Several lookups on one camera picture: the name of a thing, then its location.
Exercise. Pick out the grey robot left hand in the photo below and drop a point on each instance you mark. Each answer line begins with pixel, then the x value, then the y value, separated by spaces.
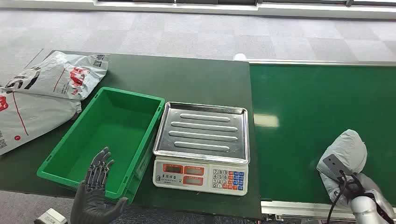
pixel 91 201

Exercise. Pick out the large white courier bag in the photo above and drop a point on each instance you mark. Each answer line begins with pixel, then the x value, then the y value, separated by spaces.
pixel 31 117

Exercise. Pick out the green conveyor belt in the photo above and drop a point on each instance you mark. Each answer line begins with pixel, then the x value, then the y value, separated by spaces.
pixel 309 123

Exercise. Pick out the white courier bag black print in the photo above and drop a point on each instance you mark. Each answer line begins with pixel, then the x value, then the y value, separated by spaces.
pixel 62 77

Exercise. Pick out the green plastic crate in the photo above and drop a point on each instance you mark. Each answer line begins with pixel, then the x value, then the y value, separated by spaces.
pixel 105 136

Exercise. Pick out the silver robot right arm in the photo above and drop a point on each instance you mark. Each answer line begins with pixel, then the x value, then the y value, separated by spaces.
pixel 365 210

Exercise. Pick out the white electronic price scale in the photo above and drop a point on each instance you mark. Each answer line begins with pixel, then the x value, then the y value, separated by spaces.
pixel 191 176

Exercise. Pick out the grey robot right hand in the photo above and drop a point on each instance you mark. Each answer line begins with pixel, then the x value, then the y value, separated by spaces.
pixel 352 187

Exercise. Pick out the white round knob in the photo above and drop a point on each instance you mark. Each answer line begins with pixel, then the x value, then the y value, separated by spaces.
pixel 239 57

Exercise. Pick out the small grey courier bag package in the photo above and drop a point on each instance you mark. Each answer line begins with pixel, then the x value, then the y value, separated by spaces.
pixel 349 145

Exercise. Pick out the stainless steel scale pan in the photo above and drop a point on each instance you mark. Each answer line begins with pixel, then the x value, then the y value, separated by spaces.
pixel 204 133

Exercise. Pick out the flat right wrist mount plate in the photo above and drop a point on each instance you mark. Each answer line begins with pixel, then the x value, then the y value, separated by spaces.
pixel 335 165

